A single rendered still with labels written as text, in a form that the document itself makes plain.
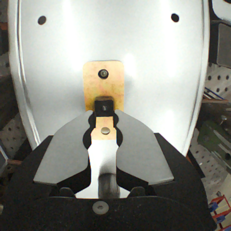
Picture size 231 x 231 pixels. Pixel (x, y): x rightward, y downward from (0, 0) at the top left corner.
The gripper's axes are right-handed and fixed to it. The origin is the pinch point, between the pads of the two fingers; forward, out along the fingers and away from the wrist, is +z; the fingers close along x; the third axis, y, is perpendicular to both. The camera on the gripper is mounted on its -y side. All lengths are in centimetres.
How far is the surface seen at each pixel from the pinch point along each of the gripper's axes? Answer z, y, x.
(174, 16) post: 27.0, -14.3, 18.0
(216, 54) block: 5.0, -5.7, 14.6
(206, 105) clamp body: 7.7, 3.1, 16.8
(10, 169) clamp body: 4.9, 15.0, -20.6
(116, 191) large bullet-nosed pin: -0.6, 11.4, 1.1
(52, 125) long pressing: 2.5, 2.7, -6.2
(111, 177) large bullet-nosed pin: 1.6, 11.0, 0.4
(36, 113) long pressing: 2.6, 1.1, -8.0
